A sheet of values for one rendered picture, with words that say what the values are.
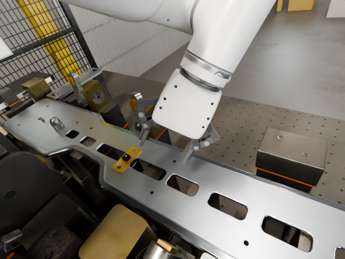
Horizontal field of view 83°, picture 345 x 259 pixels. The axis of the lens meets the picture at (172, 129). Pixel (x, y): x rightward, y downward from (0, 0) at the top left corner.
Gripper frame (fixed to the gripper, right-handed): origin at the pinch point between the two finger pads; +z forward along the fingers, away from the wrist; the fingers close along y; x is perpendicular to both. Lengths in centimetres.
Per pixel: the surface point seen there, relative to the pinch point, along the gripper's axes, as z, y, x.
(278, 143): -9.7, -22.4, -4.4
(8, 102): 37, 65, -45
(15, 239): 17.3, 16.9, 15.0
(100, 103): 20, 27, -46
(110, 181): 16.1, 7.6, -2.2
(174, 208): 8.6, -6.7, 5.5
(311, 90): -28, -144, -184
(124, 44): 31, 80, -272
